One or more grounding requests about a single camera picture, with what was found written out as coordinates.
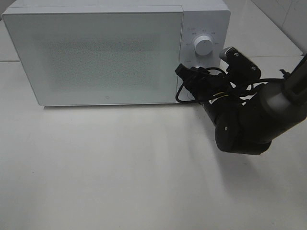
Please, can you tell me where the white microwave oven body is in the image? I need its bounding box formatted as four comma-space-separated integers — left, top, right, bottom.
2, 0, 231, 106

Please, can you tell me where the round white door button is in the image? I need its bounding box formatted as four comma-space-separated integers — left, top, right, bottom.
185, 92, 194, 101

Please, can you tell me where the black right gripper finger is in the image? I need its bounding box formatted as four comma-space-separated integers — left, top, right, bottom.
175, 64, 192, 78

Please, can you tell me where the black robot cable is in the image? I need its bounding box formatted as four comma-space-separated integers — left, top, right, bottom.
175, 67, 288, 106

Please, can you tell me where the white microwave door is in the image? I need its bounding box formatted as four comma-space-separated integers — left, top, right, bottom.
3, 12, 183, 106

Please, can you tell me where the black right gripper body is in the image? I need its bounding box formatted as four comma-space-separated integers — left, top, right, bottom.
184, 68, 232, 103

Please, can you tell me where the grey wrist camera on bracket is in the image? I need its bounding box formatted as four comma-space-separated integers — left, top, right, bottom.
219, 46, 261, 80

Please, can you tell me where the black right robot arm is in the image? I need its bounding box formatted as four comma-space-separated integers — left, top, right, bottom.
175, 47, 307, 155

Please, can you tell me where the white upper microwave knob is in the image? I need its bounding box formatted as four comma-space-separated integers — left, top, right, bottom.
194, 35, 213, 56

